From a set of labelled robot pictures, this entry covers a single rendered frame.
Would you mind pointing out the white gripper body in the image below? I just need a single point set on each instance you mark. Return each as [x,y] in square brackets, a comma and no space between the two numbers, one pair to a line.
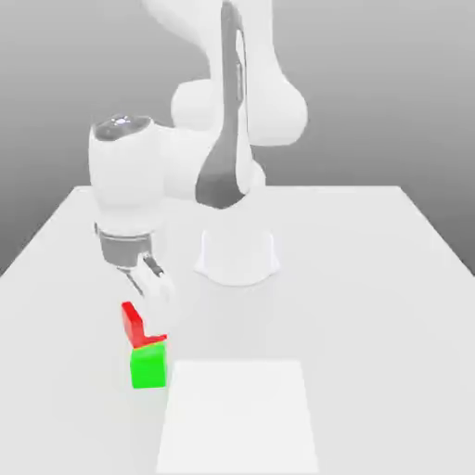
[157,291]

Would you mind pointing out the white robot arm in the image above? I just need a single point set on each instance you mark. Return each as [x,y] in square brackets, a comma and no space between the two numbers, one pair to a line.
[126,174]

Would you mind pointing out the small green cube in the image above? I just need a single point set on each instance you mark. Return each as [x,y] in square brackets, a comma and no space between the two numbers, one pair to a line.
[148,367]

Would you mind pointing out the small red cube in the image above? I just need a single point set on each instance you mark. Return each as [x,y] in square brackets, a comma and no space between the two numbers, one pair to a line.
[132,323]

